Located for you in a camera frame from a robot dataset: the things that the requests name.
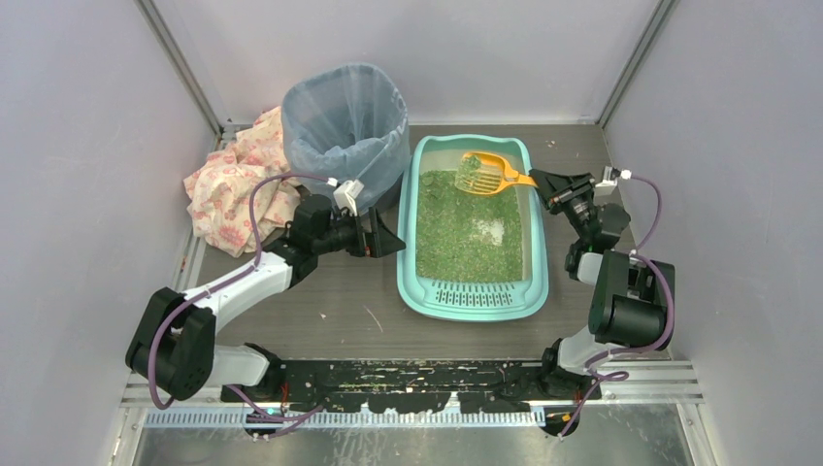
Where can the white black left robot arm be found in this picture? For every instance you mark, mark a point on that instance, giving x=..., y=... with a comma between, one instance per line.
x=174, y=345

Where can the teal litter box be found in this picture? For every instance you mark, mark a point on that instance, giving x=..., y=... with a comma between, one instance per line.
x=475, y=302

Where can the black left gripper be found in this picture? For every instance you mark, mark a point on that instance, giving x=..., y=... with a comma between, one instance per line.
x=370, y=241

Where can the green cat litter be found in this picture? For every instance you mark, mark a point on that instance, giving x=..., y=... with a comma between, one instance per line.
x=465, y=238

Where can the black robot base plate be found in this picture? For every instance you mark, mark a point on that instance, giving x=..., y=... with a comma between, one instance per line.
x=419, y=386

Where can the pink patterned cloth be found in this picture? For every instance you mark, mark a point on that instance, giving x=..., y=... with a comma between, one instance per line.
x=223, y=209

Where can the orange litter scoop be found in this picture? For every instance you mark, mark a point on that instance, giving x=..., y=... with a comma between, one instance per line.
x=486, y=174

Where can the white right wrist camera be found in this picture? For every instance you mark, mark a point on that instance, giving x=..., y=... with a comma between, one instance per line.
x=610, y=179

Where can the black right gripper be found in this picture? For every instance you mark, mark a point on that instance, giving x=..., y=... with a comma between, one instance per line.
x=565, y=192

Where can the bin with blue bag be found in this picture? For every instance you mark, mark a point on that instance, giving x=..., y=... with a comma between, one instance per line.
x=349, y=123

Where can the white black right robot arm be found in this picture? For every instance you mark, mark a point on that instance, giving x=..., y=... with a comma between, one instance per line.
x=633, y=303

